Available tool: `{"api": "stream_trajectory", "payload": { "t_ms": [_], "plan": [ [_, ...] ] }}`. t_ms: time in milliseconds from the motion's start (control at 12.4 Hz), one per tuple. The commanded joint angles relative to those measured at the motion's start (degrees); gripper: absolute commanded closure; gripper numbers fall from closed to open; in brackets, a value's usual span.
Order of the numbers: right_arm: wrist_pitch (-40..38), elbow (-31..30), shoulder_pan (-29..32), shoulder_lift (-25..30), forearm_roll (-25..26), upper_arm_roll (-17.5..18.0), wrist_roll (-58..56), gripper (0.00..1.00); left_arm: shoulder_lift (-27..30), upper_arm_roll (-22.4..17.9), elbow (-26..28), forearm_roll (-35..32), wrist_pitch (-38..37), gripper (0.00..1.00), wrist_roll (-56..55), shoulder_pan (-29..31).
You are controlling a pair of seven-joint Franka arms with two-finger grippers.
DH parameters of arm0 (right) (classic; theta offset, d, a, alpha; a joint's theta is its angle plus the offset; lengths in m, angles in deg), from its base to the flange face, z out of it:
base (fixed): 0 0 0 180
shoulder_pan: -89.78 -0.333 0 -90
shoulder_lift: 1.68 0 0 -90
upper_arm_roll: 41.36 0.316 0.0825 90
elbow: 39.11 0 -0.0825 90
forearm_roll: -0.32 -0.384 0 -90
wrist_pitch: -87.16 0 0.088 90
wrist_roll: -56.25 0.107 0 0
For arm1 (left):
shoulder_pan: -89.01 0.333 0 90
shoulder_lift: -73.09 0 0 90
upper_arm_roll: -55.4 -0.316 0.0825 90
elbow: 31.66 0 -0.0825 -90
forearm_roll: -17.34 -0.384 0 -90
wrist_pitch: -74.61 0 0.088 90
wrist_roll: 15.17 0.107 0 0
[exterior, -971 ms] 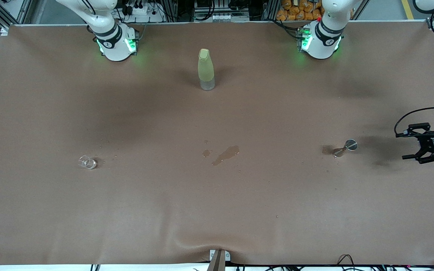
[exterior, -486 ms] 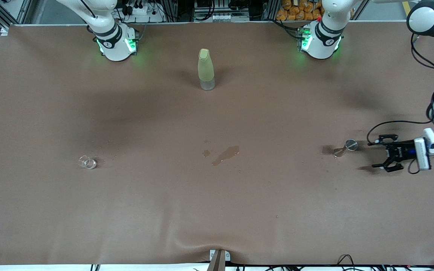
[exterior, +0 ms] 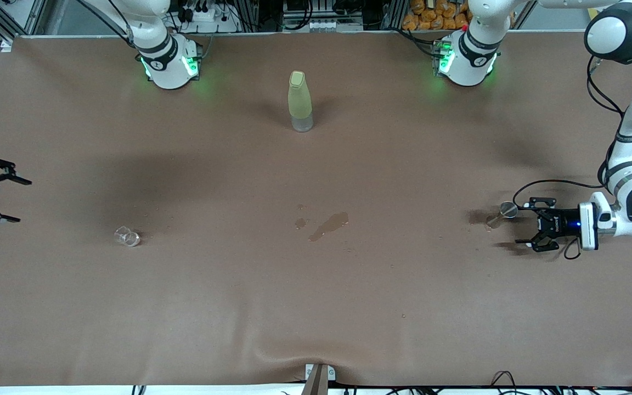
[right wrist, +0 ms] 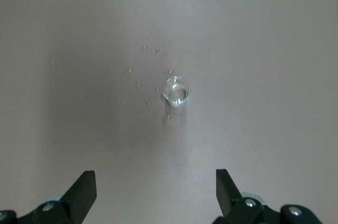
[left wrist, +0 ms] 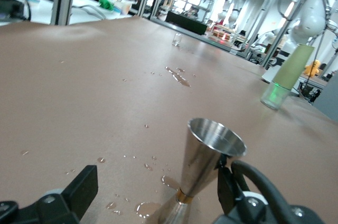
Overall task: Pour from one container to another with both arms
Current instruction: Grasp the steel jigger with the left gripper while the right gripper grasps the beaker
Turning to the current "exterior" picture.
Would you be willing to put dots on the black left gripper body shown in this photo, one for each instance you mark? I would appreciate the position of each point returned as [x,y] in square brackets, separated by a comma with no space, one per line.
[558,225]

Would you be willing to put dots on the steel jigger measuring cup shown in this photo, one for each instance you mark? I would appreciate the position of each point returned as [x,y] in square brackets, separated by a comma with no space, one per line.
[508,208]

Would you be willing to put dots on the clear glass beaker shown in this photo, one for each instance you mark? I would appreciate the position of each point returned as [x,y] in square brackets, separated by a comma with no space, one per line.
[128,237]

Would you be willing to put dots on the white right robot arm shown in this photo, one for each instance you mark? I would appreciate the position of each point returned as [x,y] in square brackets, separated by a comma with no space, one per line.
[168,60]

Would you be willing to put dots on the large liquid spill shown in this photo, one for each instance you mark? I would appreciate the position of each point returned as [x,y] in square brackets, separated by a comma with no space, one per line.
[329,224]

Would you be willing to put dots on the pile of orange packets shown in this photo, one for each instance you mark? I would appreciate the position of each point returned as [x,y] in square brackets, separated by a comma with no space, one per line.
[436,16]

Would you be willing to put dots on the brown table mat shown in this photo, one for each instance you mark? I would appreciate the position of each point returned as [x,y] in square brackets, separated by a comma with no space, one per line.
[316,307]

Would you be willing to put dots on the small liquid spill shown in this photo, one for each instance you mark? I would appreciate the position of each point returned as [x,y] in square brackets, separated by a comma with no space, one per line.
[300,223]

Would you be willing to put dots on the white power strip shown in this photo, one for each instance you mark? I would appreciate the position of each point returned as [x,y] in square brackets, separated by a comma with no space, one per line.
[206,13]

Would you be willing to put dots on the green bottle with clear base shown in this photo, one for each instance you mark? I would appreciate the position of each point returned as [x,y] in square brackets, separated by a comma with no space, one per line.
[299,99]

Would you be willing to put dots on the white terminal block row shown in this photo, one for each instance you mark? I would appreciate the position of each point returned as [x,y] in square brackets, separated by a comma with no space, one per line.
[321,24]

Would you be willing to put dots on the aluminium frame corner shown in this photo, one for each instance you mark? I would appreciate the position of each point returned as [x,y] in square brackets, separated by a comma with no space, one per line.
[33,16]

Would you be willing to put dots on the metal table edge bracket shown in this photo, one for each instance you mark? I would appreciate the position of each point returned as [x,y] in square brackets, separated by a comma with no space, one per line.
[319,378]

